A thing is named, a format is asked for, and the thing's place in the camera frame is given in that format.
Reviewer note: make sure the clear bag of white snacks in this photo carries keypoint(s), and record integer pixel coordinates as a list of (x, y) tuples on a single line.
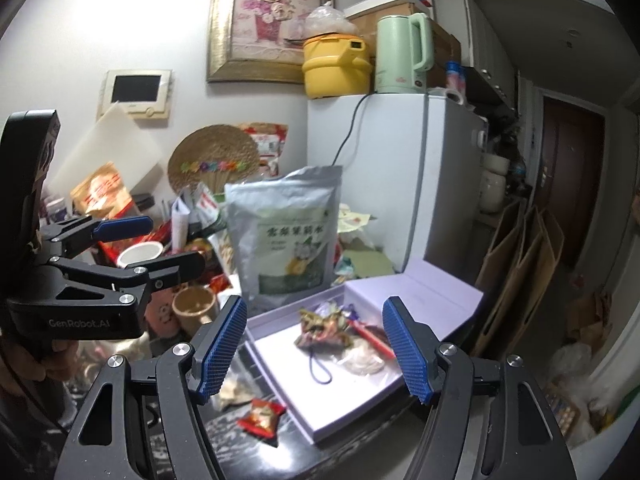
[(238, 387)]

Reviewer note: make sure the white flower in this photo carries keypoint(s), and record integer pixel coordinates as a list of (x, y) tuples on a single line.
[(362, 360)]

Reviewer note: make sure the gold framed flower picture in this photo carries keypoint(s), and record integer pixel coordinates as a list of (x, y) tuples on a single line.
[(257, 40)]

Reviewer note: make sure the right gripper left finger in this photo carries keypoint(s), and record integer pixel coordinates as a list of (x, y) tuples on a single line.
[(110, 436)]

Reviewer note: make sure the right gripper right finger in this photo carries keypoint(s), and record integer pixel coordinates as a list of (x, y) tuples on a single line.
[(521, 438)]

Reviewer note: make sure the lavender gift box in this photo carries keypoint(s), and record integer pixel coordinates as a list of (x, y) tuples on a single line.
[(326, 357)]

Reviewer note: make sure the wall intercom panel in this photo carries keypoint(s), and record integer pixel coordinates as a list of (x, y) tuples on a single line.
[(142, 94)]

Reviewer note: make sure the person left hand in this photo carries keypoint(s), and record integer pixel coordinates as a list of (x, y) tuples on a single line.
[(61, 365)]

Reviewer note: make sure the beige ceramic mug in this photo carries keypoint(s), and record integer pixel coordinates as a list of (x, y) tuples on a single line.
[(194, 307)]

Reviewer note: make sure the silver pear tea pouch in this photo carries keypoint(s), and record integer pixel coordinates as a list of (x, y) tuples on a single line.
[(283, 233)]

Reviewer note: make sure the green electric kettle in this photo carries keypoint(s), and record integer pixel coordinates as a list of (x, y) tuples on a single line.
[(404, 53)]

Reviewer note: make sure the woven straw round mat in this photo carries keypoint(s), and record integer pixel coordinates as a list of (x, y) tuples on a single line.
[(214, 155)]

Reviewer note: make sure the purple silk drawstring pouch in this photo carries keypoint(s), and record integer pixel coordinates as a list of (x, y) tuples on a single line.
[(326, 331)]

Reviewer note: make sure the yellow rice cooker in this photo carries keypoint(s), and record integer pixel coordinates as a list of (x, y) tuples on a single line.
[(336, 65)]

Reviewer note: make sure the brown paper bags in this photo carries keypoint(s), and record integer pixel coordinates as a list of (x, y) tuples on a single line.
[(514, 276)]

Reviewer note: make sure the pink paper cup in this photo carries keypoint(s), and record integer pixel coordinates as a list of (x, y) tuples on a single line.
[(140, 252)]

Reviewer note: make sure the red snack packet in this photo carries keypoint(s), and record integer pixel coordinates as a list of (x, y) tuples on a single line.
[(262, 420)]

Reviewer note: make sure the white refrigerator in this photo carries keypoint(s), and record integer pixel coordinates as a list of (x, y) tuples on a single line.
[(413, 162)]

